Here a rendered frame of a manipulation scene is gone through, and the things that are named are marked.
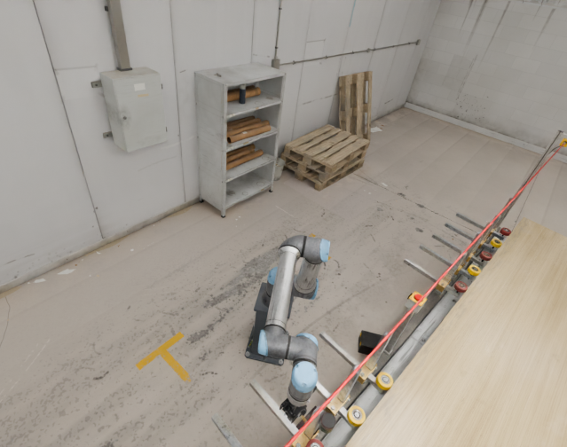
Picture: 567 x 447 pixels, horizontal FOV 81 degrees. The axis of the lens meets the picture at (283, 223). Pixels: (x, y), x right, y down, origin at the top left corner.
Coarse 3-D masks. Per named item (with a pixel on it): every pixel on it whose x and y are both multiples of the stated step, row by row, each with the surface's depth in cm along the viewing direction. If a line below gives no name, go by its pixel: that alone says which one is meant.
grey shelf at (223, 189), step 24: (216, 72) 327; (240, 72) 337; (264, 72) 348; (216, 96) 315; (264, 96) 379; (216, 120) 329; (264, 120) 407; (216, 144) 346; (240, 144) 358; (264, 144) 425; (216, 168) 364; (240, 168) 392; (264, 168) 444; (216, 192) 384; (240, 192) 419
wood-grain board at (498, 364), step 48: (528, 240) 280; (480, 288) 228; (528, 288) 234; (432, 336) 193; (480, 336) 197; (528, 336) 201; (432, 384) 170; (480, 384) 173; (528, 384) 176; (384, 432) 149; (432, 432) 152; (480, 432) 154; (528, 432) 157
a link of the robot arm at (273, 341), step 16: (288, 240) 167; (288, 256) 160; (288, 272) 153; (288, 288) 147; (272, 304) 140; (288, 304) 143; (272, 320) 133; (272, 336) 128; (288, 336) 129; (272, 352) 126
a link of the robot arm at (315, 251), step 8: (304, 240) 168; (312, 240) 168; (320, 240) 169; (328, 240) 171; (304, 248) 167; (312, 248) 167; (320, 248) 166; (328, 248) 168; (304, 256) 169; (312, 256) 168; (320, 256) 167; (304, 264) 183; (312, 264) 177; (320, 264) 180; (304, 272) 191; (312, 272) 187; (296, 280) 215; (304, 280) 200; (312, 280) 200; (296, 288) 215; (304, 288) 212; (312, 288) 214; (296, 296) 222; (304, 296) 220; (312, 296) 219
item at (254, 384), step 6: (252, 384) 163; (258, 384) 163; (258, 390) 161; (264, 396) 159; (264, 402) 158; (270, 402) 157; (270, 408) 156; (276, 408) 155; (276, 414) 154; (282, 414) 153; (282, 420) 151; (288, 420) 152; (288, 426) 150; (294, 426) 150; (294, 432) 148
